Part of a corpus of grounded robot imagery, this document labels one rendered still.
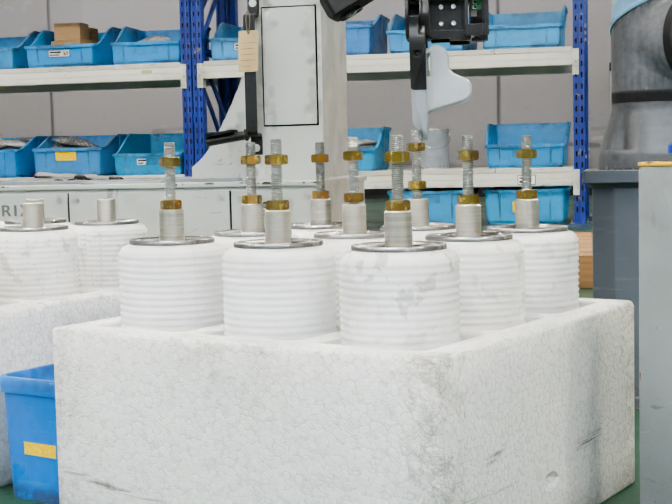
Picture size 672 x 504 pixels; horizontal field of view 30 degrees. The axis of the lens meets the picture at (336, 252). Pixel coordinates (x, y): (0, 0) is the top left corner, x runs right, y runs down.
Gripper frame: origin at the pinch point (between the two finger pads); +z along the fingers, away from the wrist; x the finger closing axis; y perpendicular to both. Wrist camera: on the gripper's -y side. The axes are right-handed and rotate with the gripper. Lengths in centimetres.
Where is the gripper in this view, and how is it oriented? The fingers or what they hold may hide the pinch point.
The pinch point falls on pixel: (417, 127)
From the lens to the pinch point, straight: 126.3
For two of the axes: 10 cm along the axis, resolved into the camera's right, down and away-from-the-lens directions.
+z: 0.3, 10.0, 0.8
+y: 9.9, -0.2, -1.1
